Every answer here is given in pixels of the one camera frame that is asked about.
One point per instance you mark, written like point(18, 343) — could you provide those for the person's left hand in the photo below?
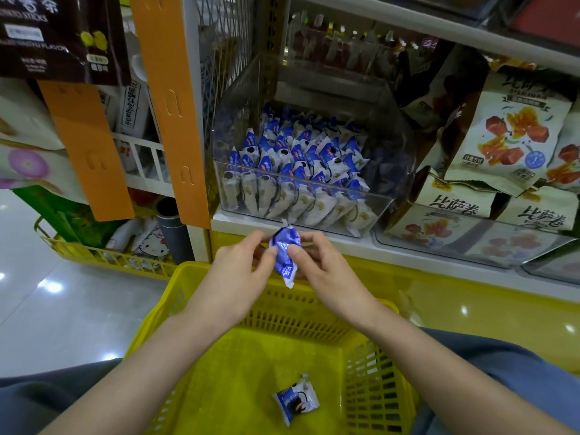
point(226, 285)

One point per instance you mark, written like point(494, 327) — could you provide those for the person's right hand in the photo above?
point(335, 276)

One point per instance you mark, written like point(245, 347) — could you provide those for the yellow plastic shopping basket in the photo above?
point(236, 380)

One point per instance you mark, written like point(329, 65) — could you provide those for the pile of blue snack packets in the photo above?
point(295, 163)

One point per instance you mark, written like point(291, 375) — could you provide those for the person's right forearm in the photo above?
point(471, 380)

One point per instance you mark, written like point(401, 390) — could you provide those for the person's left forearm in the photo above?
point(127, 389)

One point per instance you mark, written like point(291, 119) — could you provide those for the yellow floor basket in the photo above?
point(95, 256)

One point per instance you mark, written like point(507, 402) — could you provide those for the store shelf with yellow base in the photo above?
point(489, 308)

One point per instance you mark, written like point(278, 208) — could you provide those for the green snack bags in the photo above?
point(59, 217)

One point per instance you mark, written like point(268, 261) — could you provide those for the purple white snack bag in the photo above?
point(32, 167)
point(27, 113)

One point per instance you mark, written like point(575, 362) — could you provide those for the dark grey cylinder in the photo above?
point(174, 231)

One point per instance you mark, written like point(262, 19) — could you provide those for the white cartoon print packet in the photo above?
point(150, 242)

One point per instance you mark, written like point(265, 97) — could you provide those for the clear plastic bin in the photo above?
point(453, 244)
point(399, 154)

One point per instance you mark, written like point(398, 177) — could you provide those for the orange hanging strip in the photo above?
point(86, 149)

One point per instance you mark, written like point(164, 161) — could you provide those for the white card packet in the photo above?
point(134, 108)

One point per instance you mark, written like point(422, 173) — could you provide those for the grey trousers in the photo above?
point(41, 398)

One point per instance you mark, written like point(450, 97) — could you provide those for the row of fruit print bags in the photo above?
point(507, 131)

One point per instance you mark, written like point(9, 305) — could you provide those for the row of small brown packets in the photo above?
point(353, 45)

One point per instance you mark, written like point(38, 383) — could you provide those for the black potato stick bag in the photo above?
point(54, 36)

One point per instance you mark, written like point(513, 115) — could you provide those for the red price sign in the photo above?
point(544, 18)

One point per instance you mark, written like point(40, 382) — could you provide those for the orange shelf post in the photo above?
point(172, 108)

